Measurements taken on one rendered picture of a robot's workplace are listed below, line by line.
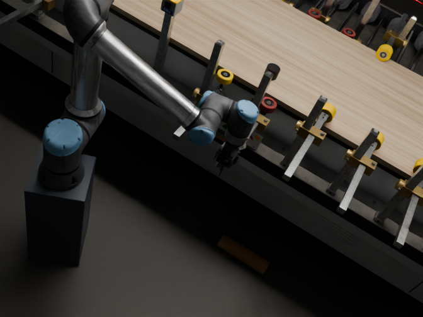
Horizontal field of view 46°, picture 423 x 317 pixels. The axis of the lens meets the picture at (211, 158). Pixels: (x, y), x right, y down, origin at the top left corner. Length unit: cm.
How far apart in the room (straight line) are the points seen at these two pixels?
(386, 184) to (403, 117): 37
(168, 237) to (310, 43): 133
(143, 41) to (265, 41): 64
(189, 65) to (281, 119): 56
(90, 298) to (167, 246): 50
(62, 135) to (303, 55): 135
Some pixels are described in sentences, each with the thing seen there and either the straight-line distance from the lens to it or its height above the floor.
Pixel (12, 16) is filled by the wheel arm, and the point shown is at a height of 83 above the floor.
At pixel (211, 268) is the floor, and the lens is 280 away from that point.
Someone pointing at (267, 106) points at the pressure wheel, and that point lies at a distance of 233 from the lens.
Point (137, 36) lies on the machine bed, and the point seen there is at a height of 75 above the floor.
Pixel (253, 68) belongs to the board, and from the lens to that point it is 251.
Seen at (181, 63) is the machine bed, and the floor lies 74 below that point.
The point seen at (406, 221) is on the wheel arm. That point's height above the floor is 96.
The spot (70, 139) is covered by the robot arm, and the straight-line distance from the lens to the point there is 203.
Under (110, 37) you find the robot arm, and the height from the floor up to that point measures 138.
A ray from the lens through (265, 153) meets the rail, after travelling 242.
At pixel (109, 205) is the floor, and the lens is 289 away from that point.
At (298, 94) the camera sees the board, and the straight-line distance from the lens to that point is 248.
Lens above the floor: 242
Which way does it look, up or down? 48 degrees down
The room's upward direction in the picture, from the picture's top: 22 degrees clockwise
